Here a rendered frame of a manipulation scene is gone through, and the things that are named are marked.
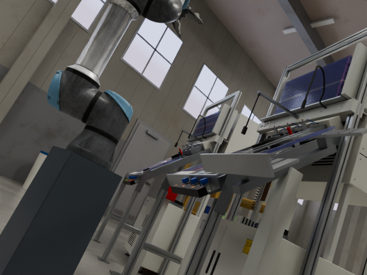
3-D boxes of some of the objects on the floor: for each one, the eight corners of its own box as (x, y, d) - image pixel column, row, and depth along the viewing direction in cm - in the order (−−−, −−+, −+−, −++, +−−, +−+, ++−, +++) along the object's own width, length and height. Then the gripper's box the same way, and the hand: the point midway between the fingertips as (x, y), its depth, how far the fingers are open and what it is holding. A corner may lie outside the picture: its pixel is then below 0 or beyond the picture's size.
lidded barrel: (45, 194, 516) (64, 161, 533) (54, 201, 476) (74, 166, 493) (16, 183, 486) (37, 148, 503) (23, 189, 446) (45, 151, 463)
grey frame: (144, 382, 96) (315, -40, 146) (112, 292, 168) (234, 31, 218) (274, 419, 110) (389, 24, 160) (193, 322, 183) (289, 71, 232)
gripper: (188, -19, 145) (209, 16, 153) (159, 2, 156) (181, 34, 165) (183, -14, 139) (205, 23, 147) (153, 8, 150) (176, 41, 159)
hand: (191, 31), depth 154 cm, fingers open, 14 cm apart
